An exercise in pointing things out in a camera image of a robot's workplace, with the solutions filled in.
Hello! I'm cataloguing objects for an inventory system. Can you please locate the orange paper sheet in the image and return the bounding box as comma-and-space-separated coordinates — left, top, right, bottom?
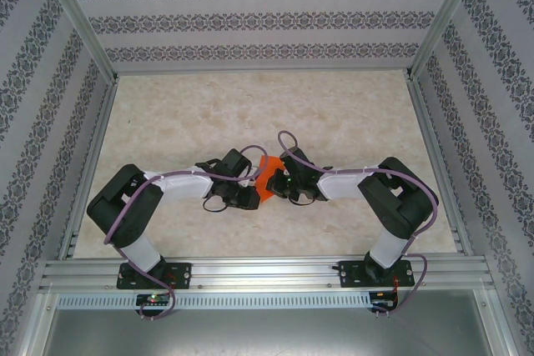
254, 154, 285, 203

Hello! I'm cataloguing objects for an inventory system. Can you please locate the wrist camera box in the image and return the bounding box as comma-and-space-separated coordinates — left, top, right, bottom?
279, 146, 316, 178
219, 148, 252, 177

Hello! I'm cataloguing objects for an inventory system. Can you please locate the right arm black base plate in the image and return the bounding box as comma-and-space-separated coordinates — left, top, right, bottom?
338, 259, 414, 289

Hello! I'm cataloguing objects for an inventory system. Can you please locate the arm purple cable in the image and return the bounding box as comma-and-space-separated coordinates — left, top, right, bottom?
277, 130, 439, 319
103, 143, 268, 323

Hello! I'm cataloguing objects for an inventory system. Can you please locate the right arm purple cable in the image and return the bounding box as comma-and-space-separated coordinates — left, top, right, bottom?
277, 130, 439, 319

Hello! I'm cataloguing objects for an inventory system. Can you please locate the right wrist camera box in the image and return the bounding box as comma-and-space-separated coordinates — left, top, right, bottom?
279, 146, 316, 178

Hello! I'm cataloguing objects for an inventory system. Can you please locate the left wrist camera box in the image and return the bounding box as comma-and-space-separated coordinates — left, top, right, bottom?
219, 148, 252, 177

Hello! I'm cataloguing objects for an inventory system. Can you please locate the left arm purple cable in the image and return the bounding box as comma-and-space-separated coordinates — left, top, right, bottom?
103, 143, 268, 323

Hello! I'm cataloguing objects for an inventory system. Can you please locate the slotted cable duct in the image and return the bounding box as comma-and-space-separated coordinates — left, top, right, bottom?
56, 292, 373, 311

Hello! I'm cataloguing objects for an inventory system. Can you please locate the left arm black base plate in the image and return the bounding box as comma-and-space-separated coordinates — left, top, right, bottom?
116, 262, 193, 290

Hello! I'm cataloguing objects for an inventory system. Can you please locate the aluminium frame post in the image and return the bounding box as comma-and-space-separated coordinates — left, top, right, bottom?
406, 0, 488, 81
35, 0, 118, 82

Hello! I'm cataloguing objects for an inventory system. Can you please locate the aluminium mounting rail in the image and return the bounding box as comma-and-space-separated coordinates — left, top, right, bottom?
39, 256, 496, 290

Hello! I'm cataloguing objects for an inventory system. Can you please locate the aluminium side rail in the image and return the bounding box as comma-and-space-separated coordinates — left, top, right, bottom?
406, 74, 476, 256
58, 78, 121, 260

